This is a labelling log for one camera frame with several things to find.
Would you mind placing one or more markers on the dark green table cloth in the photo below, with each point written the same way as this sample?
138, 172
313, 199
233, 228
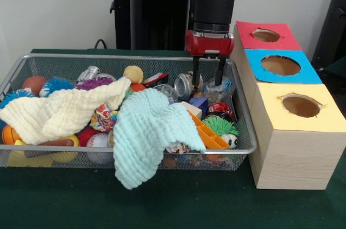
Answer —
162, 202
338, 69

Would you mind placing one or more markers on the blue spiky ball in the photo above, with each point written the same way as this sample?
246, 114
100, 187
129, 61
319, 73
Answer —
58, 84

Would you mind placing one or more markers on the black upright panel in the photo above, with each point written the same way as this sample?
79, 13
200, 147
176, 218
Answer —
332, 23

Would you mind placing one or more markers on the white baseball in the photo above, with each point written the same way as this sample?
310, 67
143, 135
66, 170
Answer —
98, 141

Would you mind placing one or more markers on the cream waffle cloth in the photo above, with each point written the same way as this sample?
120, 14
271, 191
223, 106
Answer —
54, 113

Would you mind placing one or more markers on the reddish brown ball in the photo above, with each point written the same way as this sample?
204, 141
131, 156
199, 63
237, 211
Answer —
33, 84

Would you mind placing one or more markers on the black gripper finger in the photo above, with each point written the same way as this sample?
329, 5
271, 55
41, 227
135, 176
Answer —
196, 73
219, 73

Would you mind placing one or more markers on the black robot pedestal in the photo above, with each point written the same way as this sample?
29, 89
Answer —
151, 10

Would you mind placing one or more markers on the purple spiky ball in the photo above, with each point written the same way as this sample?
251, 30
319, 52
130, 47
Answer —
94, 84

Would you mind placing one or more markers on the mint waffle cloth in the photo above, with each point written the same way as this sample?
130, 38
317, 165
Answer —
143, 131

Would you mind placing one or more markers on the green spiky toy with eyes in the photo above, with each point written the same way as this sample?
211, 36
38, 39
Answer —
221, 127

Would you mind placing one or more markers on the wooden three-hole box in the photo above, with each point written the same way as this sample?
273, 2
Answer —
297, 158

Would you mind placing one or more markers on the orange plastic grid toy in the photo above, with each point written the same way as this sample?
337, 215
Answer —
209, 135

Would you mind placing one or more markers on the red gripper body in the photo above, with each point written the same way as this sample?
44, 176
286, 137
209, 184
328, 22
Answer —
209, 44

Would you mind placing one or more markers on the plain wooden block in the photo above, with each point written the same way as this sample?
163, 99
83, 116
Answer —
193, 109

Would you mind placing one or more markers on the clear plastic bottle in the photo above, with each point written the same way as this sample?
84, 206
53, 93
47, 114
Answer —
211, 91

